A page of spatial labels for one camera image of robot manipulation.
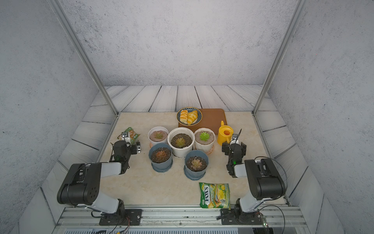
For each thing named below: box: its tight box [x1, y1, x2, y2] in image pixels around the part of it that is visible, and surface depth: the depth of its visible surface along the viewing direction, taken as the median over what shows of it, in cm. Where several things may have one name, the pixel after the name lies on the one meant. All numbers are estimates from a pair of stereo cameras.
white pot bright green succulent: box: [193, 127, 216, 154], surface depth 93 cm
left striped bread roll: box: [180, 109, 188, 124], surface depth 114 cm
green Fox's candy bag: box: [199, 182, 231, 211], surface depth 80 cm
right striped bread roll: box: [187, 110, 199, 126], surface depth 113 cm
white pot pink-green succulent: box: [147, 126, 169, 146], surface depth 95 cm
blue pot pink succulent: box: [183, 149, 209, 181], surface depth 86 cm
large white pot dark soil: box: [167, 126, 196, 158], surface depth 93 cm
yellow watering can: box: [217, 120, 234, 147], surface depth 96 cm
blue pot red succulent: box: [149, 142, 173, 173], surface depth 89 cm
